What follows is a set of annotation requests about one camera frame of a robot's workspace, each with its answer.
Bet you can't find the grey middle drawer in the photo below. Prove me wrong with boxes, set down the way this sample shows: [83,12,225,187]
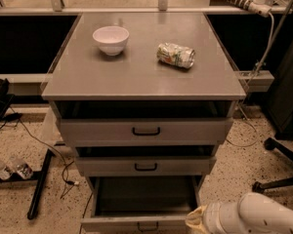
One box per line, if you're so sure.
[75,156,216,176]

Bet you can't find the black metal stand base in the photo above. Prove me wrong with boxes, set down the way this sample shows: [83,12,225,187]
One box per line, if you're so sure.
[0,149,55,220]

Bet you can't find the grey bottom drawer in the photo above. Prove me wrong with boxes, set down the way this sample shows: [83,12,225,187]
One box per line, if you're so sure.
[81,175,201,234]

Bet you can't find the white power strip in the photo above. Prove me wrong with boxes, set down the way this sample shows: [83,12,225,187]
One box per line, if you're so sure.
[226,0,272,18]

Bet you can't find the grey top drawer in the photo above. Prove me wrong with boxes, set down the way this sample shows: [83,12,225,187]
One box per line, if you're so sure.
[59,118,232,147]

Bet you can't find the white cable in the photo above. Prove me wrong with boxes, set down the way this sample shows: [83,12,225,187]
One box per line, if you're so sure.
[225,12,276,148]

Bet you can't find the grey drawer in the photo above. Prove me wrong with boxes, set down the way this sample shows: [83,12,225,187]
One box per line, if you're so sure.
[75,156,216,176]
[59,118,232,147]
[81,175,201,234]

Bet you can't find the black floor cable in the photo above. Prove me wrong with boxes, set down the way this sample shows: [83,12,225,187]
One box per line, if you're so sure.
[0,104,81,200]

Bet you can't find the black office chair base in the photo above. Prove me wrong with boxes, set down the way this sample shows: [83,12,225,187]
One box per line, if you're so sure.
[251,107,293,194]

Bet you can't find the grey drawer cabinet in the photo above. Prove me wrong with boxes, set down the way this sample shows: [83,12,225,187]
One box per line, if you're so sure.
[40,11,247,193]

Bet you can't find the white bowl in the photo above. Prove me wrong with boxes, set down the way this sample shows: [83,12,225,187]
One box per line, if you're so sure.
[93,26,130,56]

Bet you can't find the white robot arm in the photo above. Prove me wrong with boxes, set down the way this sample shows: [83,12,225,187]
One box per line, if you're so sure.
[185,192,293,234]

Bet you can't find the right plastic water bottle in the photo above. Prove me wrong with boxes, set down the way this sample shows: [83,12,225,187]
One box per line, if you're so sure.
[10,156,33,179]

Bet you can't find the crushed drink can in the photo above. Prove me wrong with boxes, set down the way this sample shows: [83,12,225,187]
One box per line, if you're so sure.
[156,43,195,69]

